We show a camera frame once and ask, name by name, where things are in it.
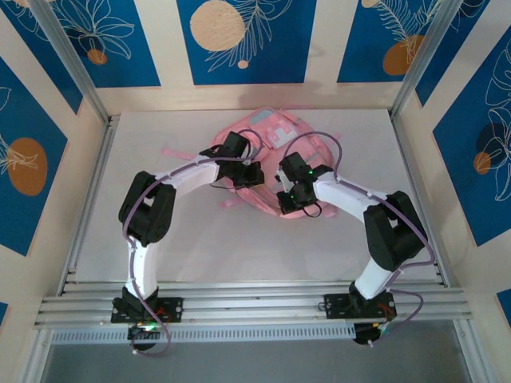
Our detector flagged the pink student backpack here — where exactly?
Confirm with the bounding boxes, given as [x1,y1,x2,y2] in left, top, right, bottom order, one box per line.
[160,104,343,219]

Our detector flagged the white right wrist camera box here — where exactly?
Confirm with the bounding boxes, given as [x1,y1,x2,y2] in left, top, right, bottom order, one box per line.
[275,168,296,192]

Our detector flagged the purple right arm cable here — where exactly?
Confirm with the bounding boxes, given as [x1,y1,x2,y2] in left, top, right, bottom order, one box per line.
[281,131,437,346]

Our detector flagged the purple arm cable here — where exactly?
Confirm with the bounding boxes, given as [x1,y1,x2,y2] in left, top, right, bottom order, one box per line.
[123,128,265,357]
[281,131,437,346]

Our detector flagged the aluminium front frame rails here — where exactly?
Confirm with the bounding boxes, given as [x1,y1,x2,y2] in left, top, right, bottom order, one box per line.
[34,281,474,331]

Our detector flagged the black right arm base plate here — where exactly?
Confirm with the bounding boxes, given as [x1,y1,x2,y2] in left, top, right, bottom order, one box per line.
[323,292,398,321]

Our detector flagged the aluminium right side rail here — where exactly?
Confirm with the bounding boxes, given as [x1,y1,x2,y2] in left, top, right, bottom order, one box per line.
[389,114,450,288]

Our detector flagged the aluminium rail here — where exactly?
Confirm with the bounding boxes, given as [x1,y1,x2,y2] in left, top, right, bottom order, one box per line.
[58,114,121,296]
[389,114,450,288]

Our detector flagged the aluminium left side rail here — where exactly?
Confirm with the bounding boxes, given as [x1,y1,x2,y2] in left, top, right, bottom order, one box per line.
[58,114,121,296]

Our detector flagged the grey slotted cable duct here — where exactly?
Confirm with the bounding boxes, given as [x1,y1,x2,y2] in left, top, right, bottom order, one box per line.
[51,323,357,345]

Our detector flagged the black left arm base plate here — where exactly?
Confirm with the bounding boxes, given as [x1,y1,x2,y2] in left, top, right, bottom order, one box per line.
[110,296,184,325]

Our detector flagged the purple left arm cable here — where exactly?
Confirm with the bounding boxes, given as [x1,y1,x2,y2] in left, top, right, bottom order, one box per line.
[123,128,265,357]

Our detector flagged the aluminium right corner post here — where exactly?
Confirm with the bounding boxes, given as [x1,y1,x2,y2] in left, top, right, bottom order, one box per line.
[390,0,469,119]

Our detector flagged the aluminium corner post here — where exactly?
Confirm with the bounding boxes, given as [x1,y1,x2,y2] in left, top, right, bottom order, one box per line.
[30,0,112,125]
[390,0,469,119]

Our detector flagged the aluminium left corner post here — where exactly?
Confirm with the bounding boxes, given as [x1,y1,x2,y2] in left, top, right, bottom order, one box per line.
[30,0,112,125]

